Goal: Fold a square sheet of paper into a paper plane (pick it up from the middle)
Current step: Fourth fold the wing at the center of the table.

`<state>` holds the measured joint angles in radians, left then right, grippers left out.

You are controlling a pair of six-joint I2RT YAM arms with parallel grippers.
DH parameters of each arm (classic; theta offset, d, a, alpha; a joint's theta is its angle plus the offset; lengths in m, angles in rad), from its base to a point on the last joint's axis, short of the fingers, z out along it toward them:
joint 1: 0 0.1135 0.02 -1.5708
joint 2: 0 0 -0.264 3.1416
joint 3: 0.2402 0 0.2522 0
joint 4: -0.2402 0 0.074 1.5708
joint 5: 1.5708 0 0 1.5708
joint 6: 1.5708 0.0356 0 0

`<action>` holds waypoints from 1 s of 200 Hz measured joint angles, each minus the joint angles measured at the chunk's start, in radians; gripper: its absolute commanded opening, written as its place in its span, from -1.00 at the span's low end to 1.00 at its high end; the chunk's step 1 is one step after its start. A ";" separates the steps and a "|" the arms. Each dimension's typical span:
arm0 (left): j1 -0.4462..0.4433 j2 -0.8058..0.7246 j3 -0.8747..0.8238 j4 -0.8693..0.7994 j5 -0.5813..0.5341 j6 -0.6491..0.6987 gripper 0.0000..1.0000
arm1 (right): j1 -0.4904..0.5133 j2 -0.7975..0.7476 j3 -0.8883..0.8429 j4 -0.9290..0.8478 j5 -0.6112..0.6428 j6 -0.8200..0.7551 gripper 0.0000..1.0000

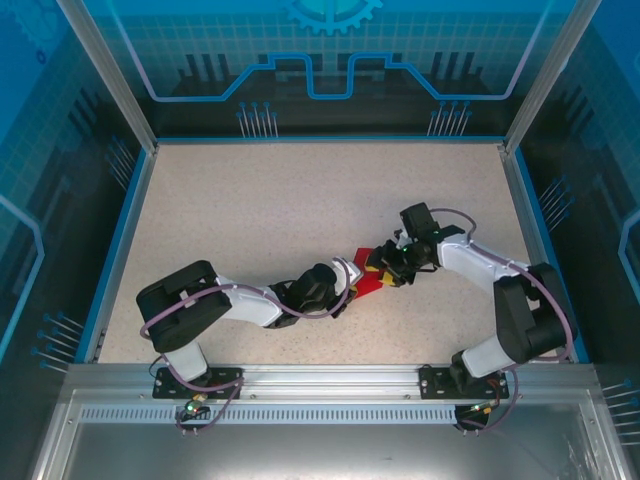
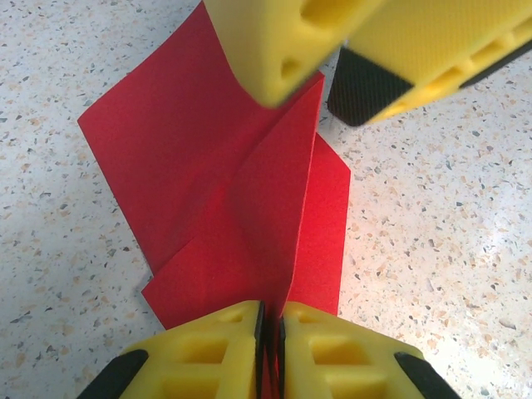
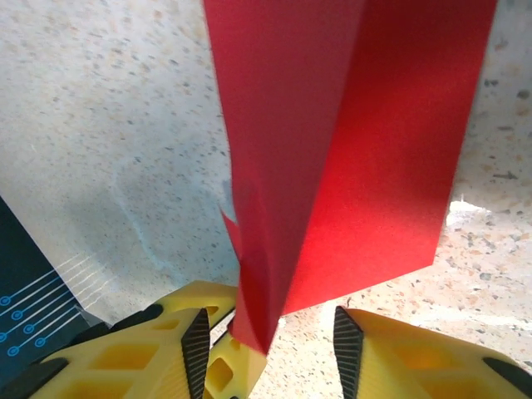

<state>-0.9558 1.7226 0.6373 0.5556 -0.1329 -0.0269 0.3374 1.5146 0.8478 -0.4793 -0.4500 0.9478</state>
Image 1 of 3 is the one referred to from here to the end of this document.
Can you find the aluminium mounting rail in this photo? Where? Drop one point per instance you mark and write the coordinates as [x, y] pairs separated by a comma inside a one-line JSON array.
[[330, 380]]

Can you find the aluminium blue side rail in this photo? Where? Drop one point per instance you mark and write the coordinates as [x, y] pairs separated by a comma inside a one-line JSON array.
[[122, 250], [537, 250]]

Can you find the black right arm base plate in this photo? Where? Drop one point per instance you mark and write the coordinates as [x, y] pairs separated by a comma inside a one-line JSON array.
[[430, 390]]

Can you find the aluminium frame post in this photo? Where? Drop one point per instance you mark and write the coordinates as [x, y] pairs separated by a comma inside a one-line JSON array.
[[107, 75], [545, 75]]

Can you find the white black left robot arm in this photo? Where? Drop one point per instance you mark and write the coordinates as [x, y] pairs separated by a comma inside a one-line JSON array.
[[250, 310]]

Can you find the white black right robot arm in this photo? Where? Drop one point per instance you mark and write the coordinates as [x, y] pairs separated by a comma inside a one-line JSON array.
[[465, 260]]

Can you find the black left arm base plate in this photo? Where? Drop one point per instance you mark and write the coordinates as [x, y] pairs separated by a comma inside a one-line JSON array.
[[161, 390]]

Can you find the blue printed enclosure panel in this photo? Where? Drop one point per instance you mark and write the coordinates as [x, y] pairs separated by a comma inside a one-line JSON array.
[[30, 150], [610, 150], [320, 30]]

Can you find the steel sheet platform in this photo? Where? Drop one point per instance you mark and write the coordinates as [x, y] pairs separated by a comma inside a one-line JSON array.
[[320, 455]]

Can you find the red cloth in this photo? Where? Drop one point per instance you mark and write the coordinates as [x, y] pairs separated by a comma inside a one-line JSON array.
[[367, 289]]

